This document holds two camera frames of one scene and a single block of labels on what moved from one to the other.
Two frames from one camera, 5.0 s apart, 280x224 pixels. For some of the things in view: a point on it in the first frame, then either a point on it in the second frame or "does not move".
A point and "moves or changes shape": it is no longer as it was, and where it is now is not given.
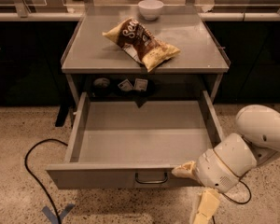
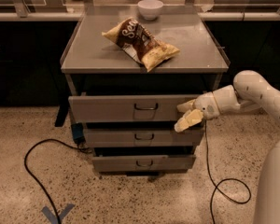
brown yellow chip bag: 147,48 does not move
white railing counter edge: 202,16 does not move
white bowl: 150,8 does not move
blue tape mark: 52,217 does not move
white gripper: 215,169 → 207,105
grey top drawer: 133,144 moves or changes shape
